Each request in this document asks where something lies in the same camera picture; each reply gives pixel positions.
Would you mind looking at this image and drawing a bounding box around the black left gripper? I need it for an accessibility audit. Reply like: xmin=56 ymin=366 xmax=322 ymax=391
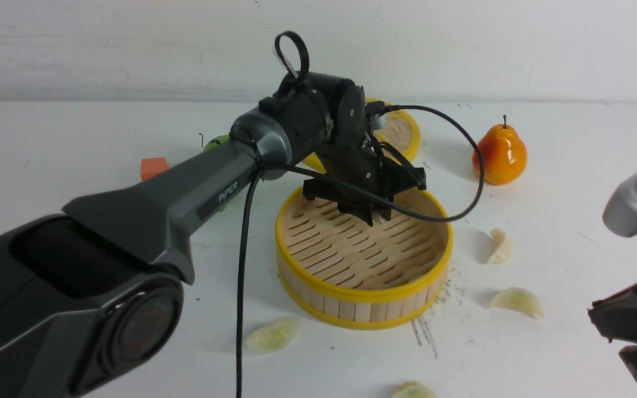
xmin=302 ymin=145 xmax=426 ymax=225

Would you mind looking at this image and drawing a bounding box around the pale dumpling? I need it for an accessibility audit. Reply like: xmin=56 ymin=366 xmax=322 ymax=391
xmin=486 ymin=228 xmax=513 ymax=265

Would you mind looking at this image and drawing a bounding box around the greenish dumpling bottom edge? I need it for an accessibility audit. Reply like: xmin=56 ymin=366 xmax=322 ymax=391
xmin=392 ymin=382 xmax=437 ymax=398

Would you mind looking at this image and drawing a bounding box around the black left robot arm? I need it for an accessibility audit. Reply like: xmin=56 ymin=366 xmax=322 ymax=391
xmin=0 ymin=73 xmax=426 ymax=397

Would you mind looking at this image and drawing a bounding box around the yellow bamboo steamer lid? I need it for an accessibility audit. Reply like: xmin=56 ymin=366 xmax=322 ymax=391
xmin=304 ymin=94 xmax=422 ymax=173

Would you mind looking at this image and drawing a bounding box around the yellow bamboo steamer tray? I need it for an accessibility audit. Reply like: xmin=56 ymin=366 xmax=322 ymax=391
xmin=275 ymin=188 xmax=453 ymax=330

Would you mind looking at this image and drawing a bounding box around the orange toy pear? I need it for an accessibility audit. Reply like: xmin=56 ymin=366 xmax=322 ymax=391
xmin=478 ymin=115 xmax=528 ymax=186

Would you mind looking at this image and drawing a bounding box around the green toy watermelon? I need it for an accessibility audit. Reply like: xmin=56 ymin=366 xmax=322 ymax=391
xmin=201 ymin=134 xmax=230 ymax=152

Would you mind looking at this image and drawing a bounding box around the orange foam cube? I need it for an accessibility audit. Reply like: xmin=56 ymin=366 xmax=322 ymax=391
xmin=139 ymin=157 xmax=169 ymax=182

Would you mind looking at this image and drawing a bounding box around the black camera cable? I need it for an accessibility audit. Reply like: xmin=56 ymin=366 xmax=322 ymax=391
xmin=235 ymin=104 xmax=485 ymax=398

